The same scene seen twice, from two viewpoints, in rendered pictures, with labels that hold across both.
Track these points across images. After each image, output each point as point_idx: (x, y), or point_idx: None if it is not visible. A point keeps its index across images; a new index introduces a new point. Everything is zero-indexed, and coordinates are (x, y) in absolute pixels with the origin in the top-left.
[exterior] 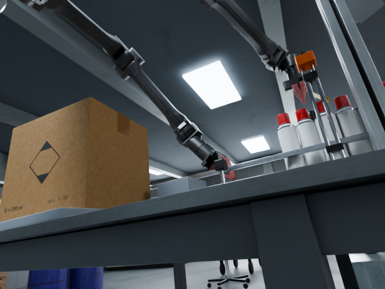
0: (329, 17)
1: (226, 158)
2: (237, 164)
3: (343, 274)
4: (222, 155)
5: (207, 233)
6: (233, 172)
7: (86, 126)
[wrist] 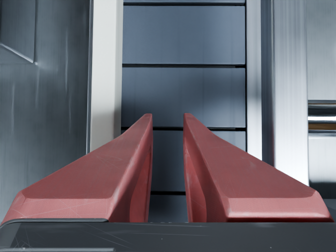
0: None
1: (116, 202)
2: (306, 21)
3: None
4: (315, 208)
5: None
6: (149, 129)
7: None
